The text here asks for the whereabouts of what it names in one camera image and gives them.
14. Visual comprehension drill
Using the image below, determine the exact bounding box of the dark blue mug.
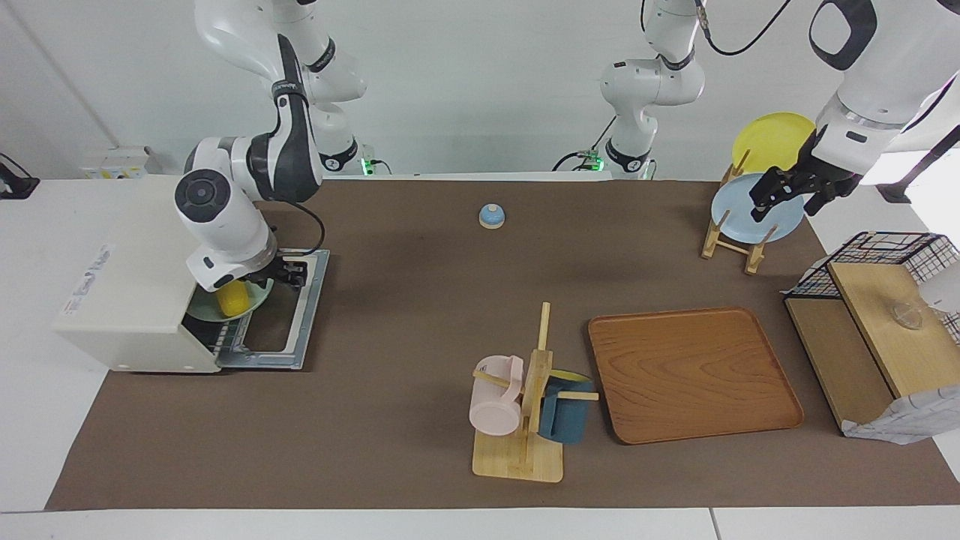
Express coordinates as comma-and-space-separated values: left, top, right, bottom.
538, 370, 595, 445

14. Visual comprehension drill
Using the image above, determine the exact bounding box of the pink mug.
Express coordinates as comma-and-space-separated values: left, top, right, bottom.
469, 355, 524, 437

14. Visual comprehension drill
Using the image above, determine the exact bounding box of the yellow plate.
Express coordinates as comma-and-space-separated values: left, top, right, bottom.
731, 112, 817, 177

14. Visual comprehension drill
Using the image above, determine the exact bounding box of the glass oven door with handle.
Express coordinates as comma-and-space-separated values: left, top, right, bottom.
216, 249, 331, 371

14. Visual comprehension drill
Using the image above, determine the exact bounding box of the brown table mat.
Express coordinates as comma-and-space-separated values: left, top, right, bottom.
45, 178, 960, 511

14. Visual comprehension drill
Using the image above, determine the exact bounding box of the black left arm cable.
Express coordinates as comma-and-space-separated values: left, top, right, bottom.
694, 0, 794, 57

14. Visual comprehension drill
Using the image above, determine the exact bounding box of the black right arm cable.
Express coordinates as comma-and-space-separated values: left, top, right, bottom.
255, 196, 326, 260

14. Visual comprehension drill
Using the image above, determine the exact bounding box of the black stand leg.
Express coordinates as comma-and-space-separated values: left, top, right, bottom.
877, 124, 960, 205

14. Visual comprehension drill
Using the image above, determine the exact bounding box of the brown wooden tray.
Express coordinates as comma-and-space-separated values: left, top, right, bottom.
587, 306, 805, 446

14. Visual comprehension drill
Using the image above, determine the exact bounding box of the wooden plate rack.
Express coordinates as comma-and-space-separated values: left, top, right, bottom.
701, 150, 779, 275

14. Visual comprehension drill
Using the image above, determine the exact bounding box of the black left base cable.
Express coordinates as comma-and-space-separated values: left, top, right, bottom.
553, 116, 617, 172

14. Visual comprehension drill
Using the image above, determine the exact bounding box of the white toaster oven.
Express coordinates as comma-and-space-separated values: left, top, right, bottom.
52, 176, 260, 374

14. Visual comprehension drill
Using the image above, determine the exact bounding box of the wooden mug tree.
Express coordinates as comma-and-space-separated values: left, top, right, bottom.
472, 302, 601, 483

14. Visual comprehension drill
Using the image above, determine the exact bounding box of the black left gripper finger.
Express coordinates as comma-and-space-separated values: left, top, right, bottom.
750, 166, 802, 224
804, 187, 845, 218

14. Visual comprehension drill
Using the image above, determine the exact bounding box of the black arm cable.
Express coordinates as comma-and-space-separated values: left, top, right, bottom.
694, 0, 794, 57
255, 196, 326, 260

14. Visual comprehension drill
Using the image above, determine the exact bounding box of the light blue plate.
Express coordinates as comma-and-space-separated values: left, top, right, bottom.
710, 172, 811, 245

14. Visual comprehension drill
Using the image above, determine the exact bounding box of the wooden lid with glass knob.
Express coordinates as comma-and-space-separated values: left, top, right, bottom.
827, 262, 960, 400

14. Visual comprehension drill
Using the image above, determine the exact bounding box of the clear glass knob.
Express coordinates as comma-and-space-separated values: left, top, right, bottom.
891, 300, 925, 331

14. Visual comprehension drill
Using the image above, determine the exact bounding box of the metal wire oven rack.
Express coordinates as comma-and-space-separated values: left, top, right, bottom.
196, 300, 260, 355

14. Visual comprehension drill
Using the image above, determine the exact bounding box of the black wire basket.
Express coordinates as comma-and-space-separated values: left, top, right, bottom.
784, 231, 960, 346

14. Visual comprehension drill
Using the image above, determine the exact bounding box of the wooden box panel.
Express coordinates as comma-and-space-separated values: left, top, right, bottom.
784, 298, 897, 432

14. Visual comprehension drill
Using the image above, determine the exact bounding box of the pale green plate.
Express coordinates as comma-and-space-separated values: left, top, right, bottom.
186, 281, 272, 324

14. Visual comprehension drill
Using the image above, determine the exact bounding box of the white checked cloth liner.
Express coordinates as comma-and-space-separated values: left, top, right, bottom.
841, 386, 960, 446

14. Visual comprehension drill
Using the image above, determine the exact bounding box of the white box with yellow labels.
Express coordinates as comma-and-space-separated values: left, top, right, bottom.
81, 146, 162, 179

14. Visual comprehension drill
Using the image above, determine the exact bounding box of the black clamp mount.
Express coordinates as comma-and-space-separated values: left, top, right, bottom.
0, 154, 40, 200

